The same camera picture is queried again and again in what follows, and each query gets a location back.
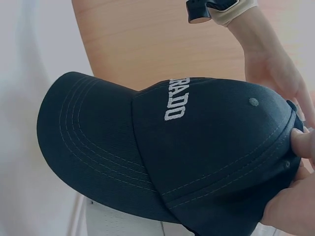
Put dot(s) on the person's left hand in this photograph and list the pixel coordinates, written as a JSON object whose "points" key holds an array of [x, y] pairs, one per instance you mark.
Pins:
{"points": [[268, 64]]}

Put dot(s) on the person's right hand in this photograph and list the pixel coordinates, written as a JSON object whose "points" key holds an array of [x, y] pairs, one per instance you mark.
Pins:
{"points": [[292, 204]]}

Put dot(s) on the person's left fingers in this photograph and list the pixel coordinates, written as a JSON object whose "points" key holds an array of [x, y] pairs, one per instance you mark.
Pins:
{"points": [[300, 111]]}

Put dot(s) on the person's right thumb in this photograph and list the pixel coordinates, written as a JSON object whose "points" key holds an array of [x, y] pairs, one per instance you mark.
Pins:
{"points": [[304, 143]]}

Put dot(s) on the black baseball cap white lettering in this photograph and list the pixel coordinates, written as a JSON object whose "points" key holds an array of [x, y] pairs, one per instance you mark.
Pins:
{"points": [[152, 157]]}

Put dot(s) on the white mesh cloth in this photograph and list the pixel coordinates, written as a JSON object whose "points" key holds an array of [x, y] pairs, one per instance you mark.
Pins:
{"points": [[128, 221]]}

